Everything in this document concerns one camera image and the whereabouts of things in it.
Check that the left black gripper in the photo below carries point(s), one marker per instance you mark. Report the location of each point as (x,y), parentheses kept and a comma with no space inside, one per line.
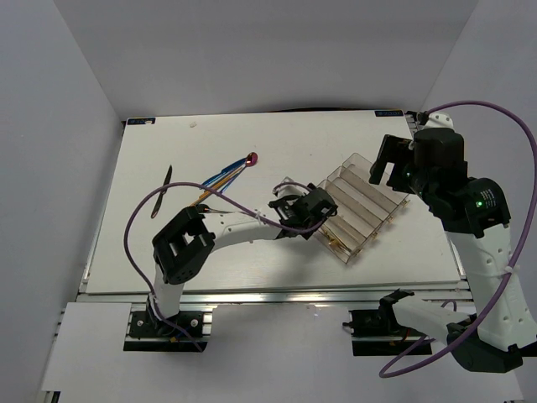
(325,214)

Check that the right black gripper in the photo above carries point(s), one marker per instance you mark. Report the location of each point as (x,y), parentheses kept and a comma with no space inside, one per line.
(394,150)

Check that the gold fork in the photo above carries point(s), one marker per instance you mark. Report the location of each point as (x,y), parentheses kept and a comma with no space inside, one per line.
(335,243)

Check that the iridescent purple spoon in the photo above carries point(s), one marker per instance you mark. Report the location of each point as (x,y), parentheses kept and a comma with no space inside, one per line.
(251,160)

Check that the black knife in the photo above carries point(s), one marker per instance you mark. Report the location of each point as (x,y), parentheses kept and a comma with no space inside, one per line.
(161,194)

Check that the black spoon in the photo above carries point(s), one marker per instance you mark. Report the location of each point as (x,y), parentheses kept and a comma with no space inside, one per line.
(222,210)

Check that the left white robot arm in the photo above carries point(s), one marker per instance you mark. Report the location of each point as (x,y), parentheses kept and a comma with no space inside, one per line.
(183,245)

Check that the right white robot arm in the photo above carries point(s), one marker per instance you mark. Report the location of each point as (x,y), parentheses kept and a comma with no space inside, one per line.
(475,217)

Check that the right blue corner sticker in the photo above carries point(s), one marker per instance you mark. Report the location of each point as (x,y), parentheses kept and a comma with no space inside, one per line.
(388,113)

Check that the blue corner sticker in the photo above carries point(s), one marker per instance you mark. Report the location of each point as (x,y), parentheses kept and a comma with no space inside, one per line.
(388,113)
(141,121)

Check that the clear four-slot utensil organizer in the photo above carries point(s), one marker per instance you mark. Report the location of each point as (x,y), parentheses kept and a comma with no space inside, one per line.
(363,209)

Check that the blue knife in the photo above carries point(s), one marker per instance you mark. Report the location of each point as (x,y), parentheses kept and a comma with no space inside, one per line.
(231,167)

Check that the blue chopstick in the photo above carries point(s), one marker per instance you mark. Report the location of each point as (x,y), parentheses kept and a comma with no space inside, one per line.
(231,179)

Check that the orange chopstick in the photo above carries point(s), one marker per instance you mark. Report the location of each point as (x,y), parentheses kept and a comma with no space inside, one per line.
(212,191)

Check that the left blue corner sticker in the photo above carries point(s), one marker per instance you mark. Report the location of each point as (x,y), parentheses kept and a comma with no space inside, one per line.
(141,121)

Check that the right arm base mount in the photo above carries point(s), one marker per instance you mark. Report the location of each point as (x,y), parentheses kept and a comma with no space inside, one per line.
(373,337)

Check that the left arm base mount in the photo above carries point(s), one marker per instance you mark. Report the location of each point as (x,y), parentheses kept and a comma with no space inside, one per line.
(146,333)

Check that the aluminium table rail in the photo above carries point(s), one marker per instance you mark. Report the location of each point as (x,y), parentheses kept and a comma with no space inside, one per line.
(322,296)

